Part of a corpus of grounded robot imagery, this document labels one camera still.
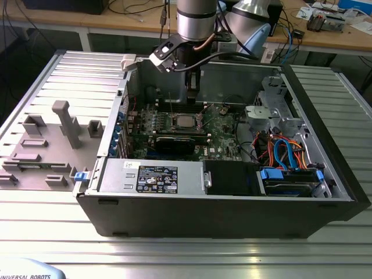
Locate black RAM slot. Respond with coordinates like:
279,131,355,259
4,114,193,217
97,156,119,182
158,105,206,113
158,98,205,107
149,131,210,140

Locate black drive bay cover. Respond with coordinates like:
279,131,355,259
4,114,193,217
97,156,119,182
203,160,262,196

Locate green motherboard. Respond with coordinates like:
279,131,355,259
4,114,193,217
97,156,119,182
127,100,244,162

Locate copper coloured cable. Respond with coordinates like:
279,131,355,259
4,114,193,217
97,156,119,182
193,32,217,53

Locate beige case latch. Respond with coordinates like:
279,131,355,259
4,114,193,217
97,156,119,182
120,54,137,71

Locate small electronic module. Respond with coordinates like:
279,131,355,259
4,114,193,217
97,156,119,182
306,10,346,33

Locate hard disk in blue carrier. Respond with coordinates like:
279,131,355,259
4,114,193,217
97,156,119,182
260,167,325,198

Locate silver metal drive cage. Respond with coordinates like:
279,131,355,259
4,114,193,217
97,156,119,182
244,76,306,137

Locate metal socket cover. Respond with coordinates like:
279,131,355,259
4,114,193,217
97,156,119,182
196,102,219,130

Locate blue data wire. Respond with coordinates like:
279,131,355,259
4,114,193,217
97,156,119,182
274,138,300,171

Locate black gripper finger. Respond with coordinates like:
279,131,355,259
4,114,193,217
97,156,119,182
186,72,202,105

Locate metal wire locking lever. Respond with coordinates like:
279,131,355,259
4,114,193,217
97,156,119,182
167,91,176,117

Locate wooden desk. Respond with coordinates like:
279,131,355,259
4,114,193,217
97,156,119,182
0,0,372,56

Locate silver CPU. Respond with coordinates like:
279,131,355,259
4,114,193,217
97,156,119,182
176,115,196,129

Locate blue cardboard box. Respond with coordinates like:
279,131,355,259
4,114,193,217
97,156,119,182
338,0,372,10

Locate red wire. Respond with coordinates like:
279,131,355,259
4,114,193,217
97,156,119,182
252,132,266,158

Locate grey power supply unit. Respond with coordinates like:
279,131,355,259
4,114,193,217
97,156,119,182
98,158,206,196

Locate white paper sheet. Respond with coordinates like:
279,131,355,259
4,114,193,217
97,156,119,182
350,16,372,37

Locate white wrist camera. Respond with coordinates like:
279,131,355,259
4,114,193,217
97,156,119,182
217,28,238,52
149,39,178,73

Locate blue hanging cable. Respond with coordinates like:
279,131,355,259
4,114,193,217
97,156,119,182
286,24,300,63

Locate CPU socket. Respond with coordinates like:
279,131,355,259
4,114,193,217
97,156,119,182
170,112,204,132

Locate black open PC case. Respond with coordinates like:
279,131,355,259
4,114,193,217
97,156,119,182
72,55,371,239

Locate white printed papers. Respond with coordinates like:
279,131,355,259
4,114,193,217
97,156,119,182
296,4,314,20

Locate grey parts rack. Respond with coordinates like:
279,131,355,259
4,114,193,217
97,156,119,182
0,100,107,187

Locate black camera cable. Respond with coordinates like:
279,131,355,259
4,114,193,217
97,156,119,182
173,51,259,72

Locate black graphics card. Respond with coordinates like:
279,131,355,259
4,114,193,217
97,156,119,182
155,135,196,155

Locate black flat device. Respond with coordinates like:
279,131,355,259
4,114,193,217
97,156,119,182
22,0,105,16

